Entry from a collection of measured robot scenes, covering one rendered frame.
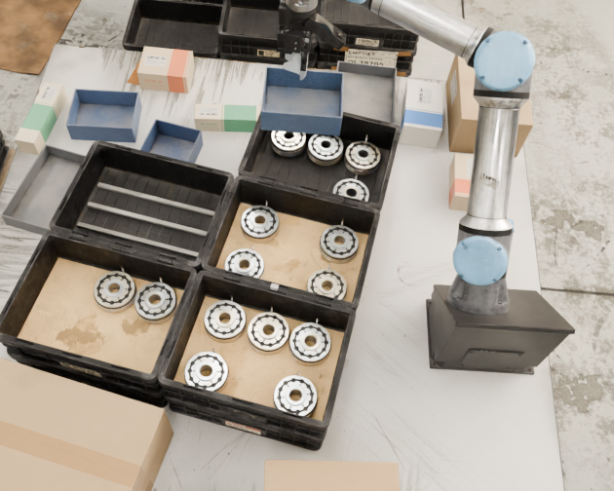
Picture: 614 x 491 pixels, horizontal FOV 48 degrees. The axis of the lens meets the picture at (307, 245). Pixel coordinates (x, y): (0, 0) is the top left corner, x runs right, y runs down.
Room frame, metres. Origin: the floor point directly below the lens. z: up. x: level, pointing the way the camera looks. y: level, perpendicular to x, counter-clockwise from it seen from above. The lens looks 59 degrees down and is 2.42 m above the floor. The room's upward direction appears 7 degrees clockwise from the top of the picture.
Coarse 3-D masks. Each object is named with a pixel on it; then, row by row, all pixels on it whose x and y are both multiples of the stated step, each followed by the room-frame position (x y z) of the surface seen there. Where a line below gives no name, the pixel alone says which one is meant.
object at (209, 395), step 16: (208, 272) 0.77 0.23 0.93; (192, 288) 0.72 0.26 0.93; (256, 288) 0.74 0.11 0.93; (320, 304) 0.72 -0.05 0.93; (352, 320) 0.69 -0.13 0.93; (176, 336) 0.59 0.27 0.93; (160, 368) 0.51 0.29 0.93; (336, 368) 0.56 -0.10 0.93; (160, 384) 0.48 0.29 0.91; (176, 384) 0.48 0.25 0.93; (336, 384) 0.52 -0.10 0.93; (224, 400) 0.45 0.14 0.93; (240, 400) 0.46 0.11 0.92; (272, 416) 0.44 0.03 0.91; (288, 416) 0.44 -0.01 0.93; (304, 416) 0.44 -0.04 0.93
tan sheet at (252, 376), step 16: (208, 304) 0.73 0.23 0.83; (224, 320) 0.69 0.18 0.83; (288, 320) 0.71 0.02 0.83; (192, 336) 0.64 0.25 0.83; (208, 336) 0.64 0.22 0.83; (336, 336) 0.68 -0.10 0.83; (192, 352) 0.60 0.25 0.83; (224, 352) 0.61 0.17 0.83; (240, 352) 0.61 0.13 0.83; (256, 352) 0.62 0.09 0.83; (288, 352) 0.63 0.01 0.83; (336, 352) 0.64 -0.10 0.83; (240, 368) 0.57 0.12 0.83; (256, 368) 0.57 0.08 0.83; (272, 368) 0.58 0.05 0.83; (288, 368) 0.58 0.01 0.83; (304, 368) 0.59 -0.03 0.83; (320, 368) 0.59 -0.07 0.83; (240, 384) 0.53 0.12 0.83; (256, 384) 0.53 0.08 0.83; (272, 384) 0.54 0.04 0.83; (320, 384) 0.55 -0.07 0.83; (256, 400) 0.49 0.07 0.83; (272, 400) 0.50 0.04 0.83; (320, 400) 0.51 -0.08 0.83; (320, 416) 0.48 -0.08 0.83
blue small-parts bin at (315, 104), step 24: (288, 72) 1.26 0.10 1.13; (312, 72) 1.27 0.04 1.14; (336, 72) 1.27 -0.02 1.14; (264, 96) 1.18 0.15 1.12; (288, 96) 1.23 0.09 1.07; (312, 96) 1.24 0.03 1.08; (336, 96) 1.25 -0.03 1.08; (264, 120) 1.11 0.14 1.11; (288, 120) 1.12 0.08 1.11; (312, 120) 1.12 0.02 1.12; (336, 120) 1.12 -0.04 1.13
